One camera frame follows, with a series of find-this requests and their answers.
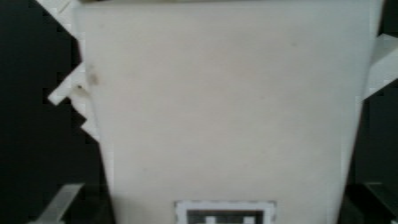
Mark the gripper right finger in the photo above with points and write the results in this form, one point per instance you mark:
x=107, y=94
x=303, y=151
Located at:
x=370, y=207

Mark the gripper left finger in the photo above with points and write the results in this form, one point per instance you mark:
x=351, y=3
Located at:
x=79, y=206

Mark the small white cabinet top block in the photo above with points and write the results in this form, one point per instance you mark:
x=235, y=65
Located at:
x=185, y=182

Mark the white cabinet body box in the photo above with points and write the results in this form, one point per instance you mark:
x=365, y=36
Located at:
x=73, y=93

